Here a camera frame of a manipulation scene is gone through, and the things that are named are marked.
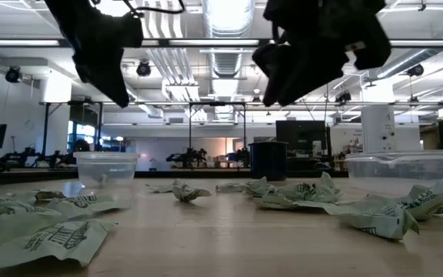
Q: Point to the black background rig frame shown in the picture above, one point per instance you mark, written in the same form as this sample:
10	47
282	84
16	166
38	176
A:
190	134
45	131

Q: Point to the silver ceiling air duct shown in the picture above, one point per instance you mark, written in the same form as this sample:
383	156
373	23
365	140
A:
227	23

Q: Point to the small pale green packet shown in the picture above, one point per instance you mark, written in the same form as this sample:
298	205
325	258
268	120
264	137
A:
50	195
160	188
229	188

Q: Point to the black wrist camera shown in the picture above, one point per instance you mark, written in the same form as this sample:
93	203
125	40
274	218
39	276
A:
132	31
283	11

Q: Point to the black hanging camera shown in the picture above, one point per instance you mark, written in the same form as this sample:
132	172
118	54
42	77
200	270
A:
143	69
415	70
13	75

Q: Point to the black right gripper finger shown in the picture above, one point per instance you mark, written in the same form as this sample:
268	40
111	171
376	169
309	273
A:
269	61
306	73

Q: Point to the small round clear plastic container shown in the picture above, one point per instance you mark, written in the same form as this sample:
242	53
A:
87	161

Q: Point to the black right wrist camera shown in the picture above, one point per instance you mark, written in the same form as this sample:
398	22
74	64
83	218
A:
283	11

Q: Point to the green packet ball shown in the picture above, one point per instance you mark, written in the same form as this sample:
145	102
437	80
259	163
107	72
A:
187	193

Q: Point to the white pillar panel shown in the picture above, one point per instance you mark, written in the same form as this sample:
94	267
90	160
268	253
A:
377	131

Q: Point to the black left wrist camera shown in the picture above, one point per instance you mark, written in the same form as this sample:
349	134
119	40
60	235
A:
132	31

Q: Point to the long green printed packet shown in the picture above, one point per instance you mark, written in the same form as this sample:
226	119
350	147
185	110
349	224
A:
433	200

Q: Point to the puffy pale green packet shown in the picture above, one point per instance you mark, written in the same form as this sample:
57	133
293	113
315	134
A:
10	227

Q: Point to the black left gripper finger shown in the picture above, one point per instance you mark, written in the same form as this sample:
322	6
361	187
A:
98	79
119	86

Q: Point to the black background robot arms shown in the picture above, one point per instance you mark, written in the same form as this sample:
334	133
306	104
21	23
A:
21	157
240	155
188	157

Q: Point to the large clear plastic container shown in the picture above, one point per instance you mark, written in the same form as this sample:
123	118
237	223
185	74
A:
398	165

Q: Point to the black cylindrical cup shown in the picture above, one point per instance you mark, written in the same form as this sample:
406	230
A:
267	161

